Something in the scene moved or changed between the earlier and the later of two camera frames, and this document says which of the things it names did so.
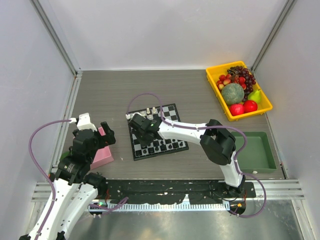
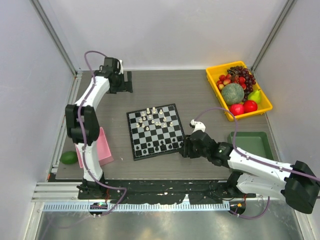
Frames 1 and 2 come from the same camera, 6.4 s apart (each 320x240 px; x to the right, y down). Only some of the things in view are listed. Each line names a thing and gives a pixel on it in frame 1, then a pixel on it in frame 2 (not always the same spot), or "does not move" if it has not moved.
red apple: [250, 105] does not move
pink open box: [103, 156] does not move
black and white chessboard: [160, 146] does not move
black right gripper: [143, 143] to [186, 150]
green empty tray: [258, 157] does not move
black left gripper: [108, 138] to [126, 86]
